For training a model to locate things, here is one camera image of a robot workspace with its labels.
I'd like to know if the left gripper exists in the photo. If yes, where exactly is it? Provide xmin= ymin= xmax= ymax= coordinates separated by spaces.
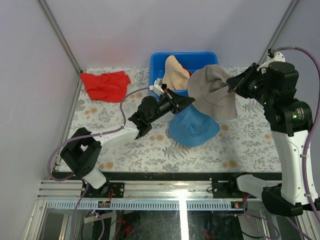
xmin=148 ymin=88 xmax=194 ymax=124

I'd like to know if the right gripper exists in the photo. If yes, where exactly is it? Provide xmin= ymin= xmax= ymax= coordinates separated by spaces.
xmin=227 ymin=62 xmax=274 ymax=107

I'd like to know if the grey hat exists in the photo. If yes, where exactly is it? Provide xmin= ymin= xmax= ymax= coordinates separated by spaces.
xmin=187 ymin=64 xmax=238 ymax=120

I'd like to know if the beige bucket hat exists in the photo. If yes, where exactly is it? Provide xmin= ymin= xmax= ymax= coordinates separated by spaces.
xmin=162 ymin=55 xmax=190 ymax=91

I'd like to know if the blue bucket hat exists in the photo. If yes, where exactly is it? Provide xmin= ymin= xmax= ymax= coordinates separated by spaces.
xmin=168 ymin=104 xmax=220 ymax=147

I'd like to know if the red hat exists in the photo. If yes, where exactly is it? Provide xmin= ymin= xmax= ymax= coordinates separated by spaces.
xmin=182 ymin=66 xmax=192 ymax=77

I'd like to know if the blue plastic bin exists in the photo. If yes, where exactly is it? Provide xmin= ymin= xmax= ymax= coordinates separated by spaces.
xmin=149 ymin=52 xmax=218 ymax=100

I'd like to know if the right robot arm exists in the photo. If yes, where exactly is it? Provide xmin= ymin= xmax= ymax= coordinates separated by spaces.
xmin=226 ymin=61 xmax=313 ymax=217

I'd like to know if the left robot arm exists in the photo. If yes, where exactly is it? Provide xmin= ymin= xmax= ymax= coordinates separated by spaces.
xmin=60 ymin=88 xmax=195 ymax=198

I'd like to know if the floral table mat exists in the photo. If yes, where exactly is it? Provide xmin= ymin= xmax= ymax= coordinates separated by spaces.
xmin=69 ymin=67 xmax=281 ymax=173

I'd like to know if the red cloth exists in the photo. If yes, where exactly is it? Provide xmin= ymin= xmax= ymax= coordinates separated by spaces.
xmin=79 ymin=71 xmax=131 ymax=103

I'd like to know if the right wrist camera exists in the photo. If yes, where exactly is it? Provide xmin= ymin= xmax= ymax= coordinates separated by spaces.
xmin=266 ymin=48 xmax=286 ymax=66

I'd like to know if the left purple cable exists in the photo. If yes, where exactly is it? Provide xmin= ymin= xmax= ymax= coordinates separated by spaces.
xmin=47 ymin=87 xmax=152 ymax=240

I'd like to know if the purple cable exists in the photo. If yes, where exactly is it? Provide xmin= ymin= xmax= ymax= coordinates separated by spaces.
xmin=47 ymin=87 xmax=152 ymax=240
xmin=243 ymin=46 xmax=320 ymax=240

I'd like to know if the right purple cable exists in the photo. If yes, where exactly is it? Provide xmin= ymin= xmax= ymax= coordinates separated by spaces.
xmin=243 ymin=46 xmax=320 ymax=240

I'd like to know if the right aluminium frame post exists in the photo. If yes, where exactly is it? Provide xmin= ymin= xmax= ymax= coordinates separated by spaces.
xmin=252 ymin=0 xmax=301 ymax=74

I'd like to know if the aluminium frame post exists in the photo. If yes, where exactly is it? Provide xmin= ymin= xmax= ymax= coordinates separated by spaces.
xmin=252 ymin=0 xmax=301 ymax=74
xmin=36 ymin=0 xmax=83 ymax=75

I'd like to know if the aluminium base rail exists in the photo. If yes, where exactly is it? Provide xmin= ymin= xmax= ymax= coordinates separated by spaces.
xmin=37 ymin=180 xmax=221 ymax=201

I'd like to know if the left aluminium frame post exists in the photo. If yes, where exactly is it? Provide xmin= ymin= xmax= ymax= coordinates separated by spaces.
xmin=36 ymin=0 xmax=83 ymax=75

